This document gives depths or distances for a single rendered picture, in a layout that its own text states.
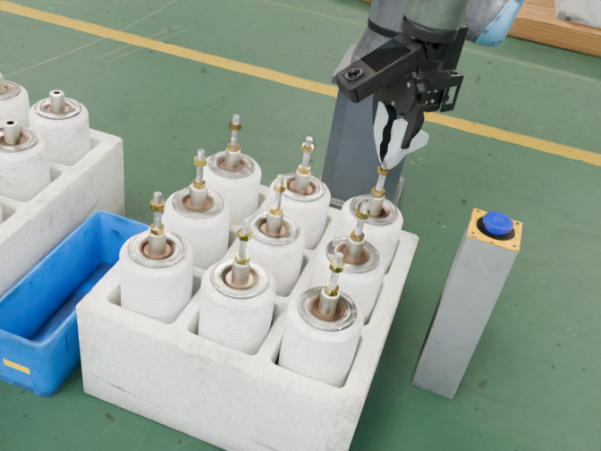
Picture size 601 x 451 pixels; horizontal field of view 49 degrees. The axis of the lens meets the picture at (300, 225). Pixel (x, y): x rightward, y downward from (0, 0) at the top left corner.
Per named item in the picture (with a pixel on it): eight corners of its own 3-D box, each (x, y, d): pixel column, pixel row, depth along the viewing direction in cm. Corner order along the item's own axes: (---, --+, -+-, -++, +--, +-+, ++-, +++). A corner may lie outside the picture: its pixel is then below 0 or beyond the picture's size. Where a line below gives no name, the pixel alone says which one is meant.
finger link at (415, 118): (416, 153, 89) (431, 93, 84) (407, 155, 88) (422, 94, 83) (394, 137, 92) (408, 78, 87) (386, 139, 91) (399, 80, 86)
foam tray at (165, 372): (201, 244, 126) (207, 166, 115) (395, 311, 119) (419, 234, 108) (82, 393, 96) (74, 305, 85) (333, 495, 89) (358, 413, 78)
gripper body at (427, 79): (453, 115, 90) (480, 30, 82) (404, 124, 86) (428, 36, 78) (419, 90, 95) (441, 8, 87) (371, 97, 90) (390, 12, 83)
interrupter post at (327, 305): (329, 302, 83) (334, 283, 81) (339, 315, 81) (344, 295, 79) (313, 307, 81) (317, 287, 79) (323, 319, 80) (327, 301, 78)
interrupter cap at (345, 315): (336, 284, 85) (337, 280, 85) (368, 324, 80) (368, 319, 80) (285, 298, 82) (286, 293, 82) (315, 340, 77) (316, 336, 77)
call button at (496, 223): (481, 218, 91) (486, 207, 90) (510, 227, 90) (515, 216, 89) (478, 234, 88) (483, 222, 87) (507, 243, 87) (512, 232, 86)
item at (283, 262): (289, 344, 100) (306, 254, 89) (226, 336, 99) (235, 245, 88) (292, 301, 107) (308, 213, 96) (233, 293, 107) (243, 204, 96)
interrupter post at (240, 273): (241, 289, 82) (243, 269, 80) (226, 280, 83) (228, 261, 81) (252, 279, 84) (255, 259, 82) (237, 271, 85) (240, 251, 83)
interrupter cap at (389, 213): (342, 216, 98) (342, 212, 97) (357, 191, 103) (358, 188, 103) (389, 234, 96) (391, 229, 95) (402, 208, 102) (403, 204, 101)
